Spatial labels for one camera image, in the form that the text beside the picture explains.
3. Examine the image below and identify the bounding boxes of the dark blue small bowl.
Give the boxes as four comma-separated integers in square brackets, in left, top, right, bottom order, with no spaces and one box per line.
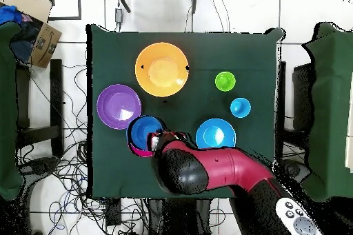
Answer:
[126,115,166,152]

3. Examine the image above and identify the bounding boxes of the pink-red small bowl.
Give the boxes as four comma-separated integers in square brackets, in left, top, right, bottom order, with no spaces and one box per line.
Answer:
[128,142,156,159]

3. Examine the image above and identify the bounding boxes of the light blue bowl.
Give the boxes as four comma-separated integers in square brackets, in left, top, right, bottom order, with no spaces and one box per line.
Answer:
[195,118,237,150]

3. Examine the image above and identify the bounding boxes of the light blue cup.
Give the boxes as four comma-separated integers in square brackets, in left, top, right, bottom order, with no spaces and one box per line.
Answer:
[230,97,252,119]

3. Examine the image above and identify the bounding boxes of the light green cup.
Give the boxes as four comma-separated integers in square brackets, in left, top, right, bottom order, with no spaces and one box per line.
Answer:
[214,71,237,93]

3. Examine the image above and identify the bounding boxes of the purple bowl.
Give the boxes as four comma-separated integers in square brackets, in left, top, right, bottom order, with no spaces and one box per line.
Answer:
[96,83,142,130]

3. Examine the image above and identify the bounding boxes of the large orange bowl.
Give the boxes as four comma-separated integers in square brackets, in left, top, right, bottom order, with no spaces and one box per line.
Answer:
[134,42,190,98]

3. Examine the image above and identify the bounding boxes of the black floor box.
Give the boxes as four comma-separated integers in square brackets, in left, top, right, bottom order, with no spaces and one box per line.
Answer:
[105,198,122,226]

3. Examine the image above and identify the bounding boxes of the dark green tablecloth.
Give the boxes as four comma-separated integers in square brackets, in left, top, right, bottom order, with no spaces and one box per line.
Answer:
[85,23,285,200]

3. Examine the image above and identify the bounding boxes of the cardboard box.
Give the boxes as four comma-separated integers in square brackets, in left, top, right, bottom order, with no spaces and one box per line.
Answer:
[0,0,63,70]

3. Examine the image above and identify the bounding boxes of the green cloth covered table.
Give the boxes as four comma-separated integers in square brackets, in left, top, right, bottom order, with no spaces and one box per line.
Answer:
[0,21,24,201]
[301,21,353,203]

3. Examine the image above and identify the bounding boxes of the blue cloth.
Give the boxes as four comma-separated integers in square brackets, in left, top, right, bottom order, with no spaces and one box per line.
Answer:
[0,5,23,25]

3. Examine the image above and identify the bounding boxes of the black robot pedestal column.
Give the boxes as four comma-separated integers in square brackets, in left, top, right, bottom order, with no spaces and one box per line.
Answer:
[147,198,213,235]

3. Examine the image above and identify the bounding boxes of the black stool frame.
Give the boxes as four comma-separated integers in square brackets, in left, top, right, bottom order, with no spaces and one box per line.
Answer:
[16,59,65,157]

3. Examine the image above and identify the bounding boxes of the black pedestal base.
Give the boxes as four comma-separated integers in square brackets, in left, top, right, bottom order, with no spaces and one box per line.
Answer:
[281,159,312,184]
[17,156,60,176]

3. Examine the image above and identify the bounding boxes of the thin black frame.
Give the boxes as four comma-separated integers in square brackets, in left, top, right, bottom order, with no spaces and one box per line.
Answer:
[41,0,83,21]

